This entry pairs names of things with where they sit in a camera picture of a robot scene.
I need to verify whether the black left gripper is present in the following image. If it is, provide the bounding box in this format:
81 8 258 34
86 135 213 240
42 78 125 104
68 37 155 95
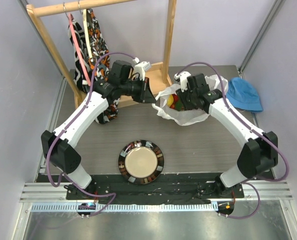
120 76 156 104

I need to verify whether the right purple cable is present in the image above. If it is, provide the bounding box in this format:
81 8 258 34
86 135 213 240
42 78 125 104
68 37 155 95
175 61 290 220

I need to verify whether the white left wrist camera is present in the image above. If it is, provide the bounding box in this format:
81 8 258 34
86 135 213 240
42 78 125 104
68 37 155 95
134 61 152 81

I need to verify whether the purple cable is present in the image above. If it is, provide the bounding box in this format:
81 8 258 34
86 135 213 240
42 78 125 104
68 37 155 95
175 61 290 220
45 51 142 217

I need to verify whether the wooden clothes rack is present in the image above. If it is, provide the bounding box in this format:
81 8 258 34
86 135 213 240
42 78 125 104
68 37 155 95
26 0 177 108

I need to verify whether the left aluminium frame post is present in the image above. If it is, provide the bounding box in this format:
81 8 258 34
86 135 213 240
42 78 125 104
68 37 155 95
18 0 67 78

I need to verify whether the perforated metal rail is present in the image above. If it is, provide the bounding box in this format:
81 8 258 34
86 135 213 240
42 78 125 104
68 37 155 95
31 201 218 213

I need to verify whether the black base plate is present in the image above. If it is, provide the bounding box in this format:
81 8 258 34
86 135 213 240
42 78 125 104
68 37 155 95
35 172 274 201

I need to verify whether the orange black patterned garment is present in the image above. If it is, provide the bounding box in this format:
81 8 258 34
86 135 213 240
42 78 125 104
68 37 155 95
87 8 120 125

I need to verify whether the fake yellow lemon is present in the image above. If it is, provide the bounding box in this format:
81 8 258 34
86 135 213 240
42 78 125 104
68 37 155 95
166 94 174 107

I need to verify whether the patterned round plate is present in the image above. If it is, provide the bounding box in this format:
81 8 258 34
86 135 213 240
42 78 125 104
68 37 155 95
118 139 165 185

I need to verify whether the cream hanger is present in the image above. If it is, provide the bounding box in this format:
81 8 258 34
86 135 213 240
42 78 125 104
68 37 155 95
82 9 94 64

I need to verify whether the pink hanger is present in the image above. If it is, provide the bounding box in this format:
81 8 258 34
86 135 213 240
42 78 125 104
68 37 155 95
68 13 91 87

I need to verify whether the white plastic bag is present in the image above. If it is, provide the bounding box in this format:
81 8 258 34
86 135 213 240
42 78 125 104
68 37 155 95
151 74 229 127

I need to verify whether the aluminium corner frame post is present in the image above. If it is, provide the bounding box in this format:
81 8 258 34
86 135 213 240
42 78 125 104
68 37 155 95
237 0 286 76

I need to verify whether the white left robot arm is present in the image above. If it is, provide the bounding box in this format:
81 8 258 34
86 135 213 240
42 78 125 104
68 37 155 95
41 60 156 200

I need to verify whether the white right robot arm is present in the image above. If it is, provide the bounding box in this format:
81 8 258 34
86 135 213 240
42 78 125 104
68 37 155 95
174 71 278 198

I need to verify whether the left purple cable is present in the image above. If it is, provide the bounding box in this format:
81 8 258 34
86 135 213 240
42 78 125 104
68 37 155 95
45 51 142 217

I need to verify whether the fake red cherry bunch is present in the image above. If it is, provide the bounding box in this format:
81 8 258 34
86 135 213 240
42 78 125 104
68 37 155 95
169 94 183 111

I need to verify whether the black white zebra garment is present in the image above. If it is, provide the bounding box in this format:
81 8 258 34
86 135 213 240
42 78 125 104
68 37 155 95
68 18 92 93

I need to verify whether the blue bucket hat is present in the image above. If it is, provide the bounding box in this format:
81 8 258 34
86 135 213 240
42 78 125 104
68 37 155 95
226 77 263 113

